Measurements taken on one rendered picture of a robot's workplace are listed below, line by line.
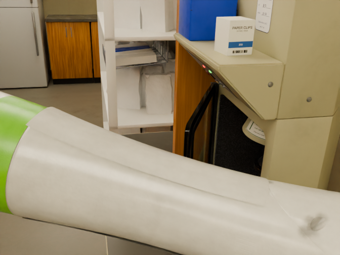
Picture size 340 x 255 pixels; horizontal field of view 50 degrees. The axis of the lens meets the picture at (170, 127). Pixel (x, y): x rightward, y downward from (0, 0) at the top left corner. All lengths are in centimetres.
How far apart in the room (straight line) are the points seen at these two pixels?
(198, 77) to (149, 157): 66
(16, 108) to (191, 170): 18
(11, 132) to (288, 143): 48
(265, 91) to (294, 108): 7
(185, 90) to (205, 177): 66
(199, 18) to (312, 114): 29
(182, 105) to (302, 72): 43
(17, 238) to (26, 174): 235
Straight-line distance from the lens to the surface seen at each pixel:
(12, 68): 567
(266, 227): 32
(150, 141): 161
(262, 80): 61
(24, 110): 37
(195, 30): 77
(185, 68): 96
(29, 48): 557
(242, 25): 65
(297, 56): 63
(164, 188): 32
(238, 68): 59
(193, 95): 98
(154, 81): 193
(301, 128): 69
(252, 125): 80
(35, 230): 271
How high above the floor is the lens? 164
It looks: 23 degrees down
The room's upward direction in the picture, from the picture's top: 1 degrees clockwise
